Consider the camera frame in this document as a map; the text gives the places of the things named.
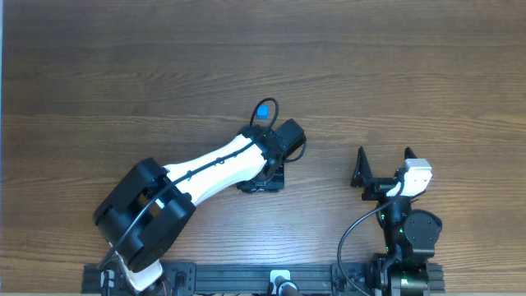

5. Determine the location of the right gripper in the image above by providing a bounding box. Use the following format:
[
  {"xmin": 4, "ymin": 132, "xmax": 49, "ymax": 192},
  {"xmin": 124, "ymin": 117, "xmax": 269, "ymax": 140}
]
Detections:
[{"xmin": 349, "ymin": 146, "xmax": 418, "ymax": 201}]

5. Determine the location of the mounting rail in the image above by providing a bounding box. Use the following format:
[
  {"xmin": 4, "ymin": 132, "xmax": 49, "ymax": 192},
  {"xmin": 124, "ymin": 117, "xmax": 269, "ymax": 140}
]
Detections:
[{"xmin": 81, "ymin": 261, "xmax": 445, "ymax": 295}]

